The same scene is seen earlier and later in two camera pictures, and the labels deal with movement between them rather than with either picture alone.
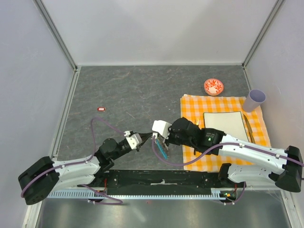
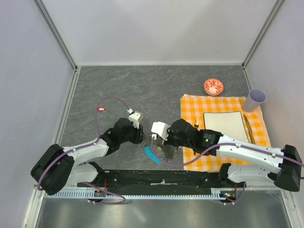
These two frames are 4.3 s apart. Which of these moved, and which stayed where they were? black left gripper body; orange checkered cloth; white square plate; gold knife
Moved: black left gripper body
Stayed: orange checkered cloth; white square plate; gold knife
